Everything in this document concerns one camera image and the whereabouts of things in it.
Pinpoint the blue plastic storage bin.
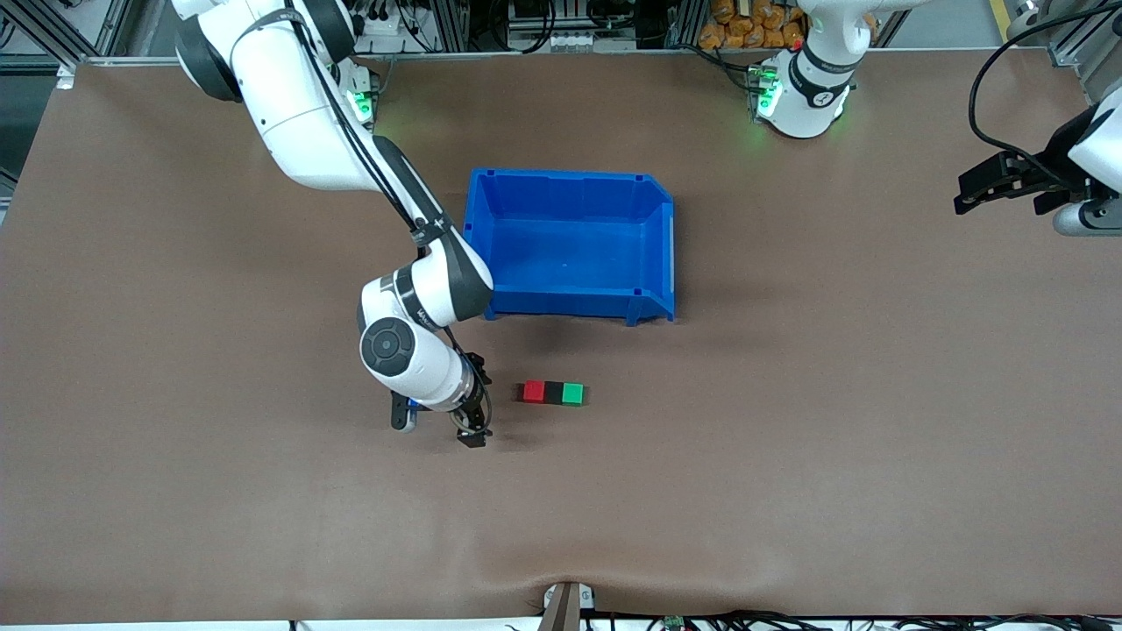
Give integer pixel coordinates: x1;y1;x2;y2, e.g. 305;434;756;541
462;168;678;327

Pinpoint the brown table mat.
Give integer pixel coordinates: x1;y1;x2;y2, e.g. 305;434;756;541
0;48;1122;625

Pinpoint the orange packaged goods pile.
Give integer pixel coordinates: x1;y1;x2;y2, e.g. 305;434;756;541
699;0;807;50

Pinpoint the white terminal block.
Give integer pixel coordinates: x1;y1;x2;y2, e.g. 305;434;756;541
507;32;581;52

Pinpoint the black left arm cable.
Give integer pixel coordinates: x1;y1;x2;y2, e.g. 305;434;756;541
967;0;1122;189

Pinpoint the aluminium frame strut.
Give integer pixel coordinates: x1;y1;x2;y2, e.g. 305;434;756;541
9;0;90;64
1047;0;1122;67

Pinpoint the grey metal clamp bracket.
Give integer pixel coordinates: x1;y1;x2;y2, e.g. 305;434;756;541
542;581;597;631

